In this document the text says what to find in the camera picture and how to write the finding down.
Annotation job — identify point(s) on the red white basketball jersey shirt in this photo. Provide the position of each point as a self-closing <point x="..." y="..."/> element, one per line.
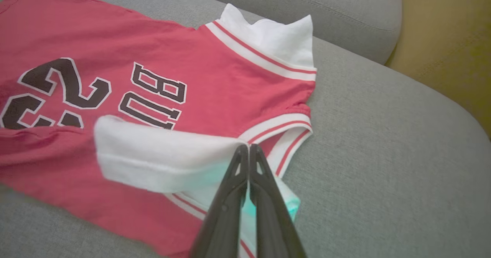
<point x="191" y="51"/>

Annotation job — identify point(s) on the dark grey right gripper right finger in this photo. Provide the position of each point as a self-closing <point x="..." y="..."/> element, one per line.
<point x="274" y="219"/>

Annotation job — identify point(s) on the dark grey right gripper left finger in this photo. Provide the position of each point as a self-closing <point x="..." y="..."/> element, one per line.
<point x="224" y="219"/>

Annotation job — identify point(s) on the mustard yellow upholstered panel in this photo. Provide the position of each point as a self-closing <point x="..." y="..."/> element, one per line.
<point x="452" y="39"/>

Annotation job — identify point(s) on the grey fabric sofa cushion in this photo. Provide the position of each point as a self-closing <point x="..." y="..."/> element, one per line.
<point x="326" y="12"/>

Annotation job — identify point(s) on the grey fabric sofa seat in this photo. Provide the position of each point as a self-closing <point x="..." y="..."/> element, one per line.
<point x="383" y="154"/>

